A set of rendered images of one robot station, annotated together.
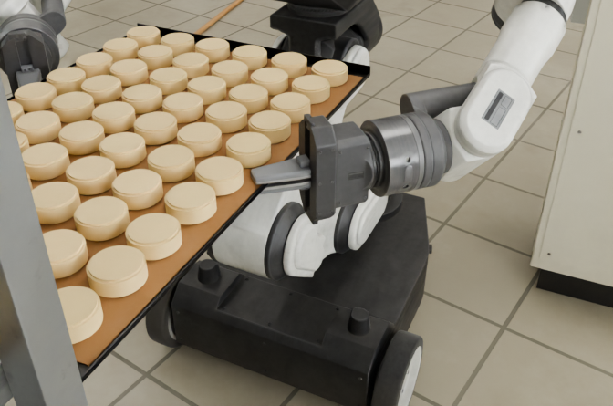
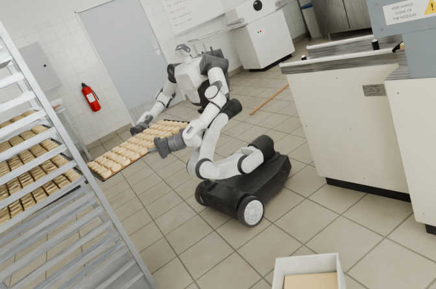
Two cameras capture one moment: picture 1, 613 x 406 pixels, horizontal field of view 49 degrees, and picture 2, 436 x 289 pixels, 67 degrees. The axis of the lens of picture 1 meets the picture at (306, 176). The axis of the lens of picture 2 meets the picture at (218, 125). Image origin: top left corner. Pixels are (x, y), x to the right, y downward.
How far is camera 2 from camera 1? 1.39 m
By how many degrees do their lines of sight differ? 34
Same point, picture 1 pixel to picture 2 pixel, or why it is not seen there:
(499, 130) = (189, 134)
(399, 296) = (258, 186)
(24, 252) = (78, 159)
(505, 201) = not seen: hidden behind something
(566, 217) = (318, 156)
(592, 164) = (315, 136)
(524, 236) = not seen: hidden behind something
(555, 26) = (211, 108)
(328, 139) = (156, 141)
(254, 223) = (193, 164)
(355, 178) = (165, 148)
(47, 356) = (85, 173)
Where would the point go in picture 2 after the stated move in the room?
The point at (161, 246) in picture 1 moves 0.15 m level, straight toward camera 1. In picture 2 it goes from (123, 163) to (109, 178)
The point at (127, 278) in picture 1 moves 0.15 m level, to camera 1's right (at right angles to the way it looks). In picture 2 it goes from (115, 168) to (135, 165)
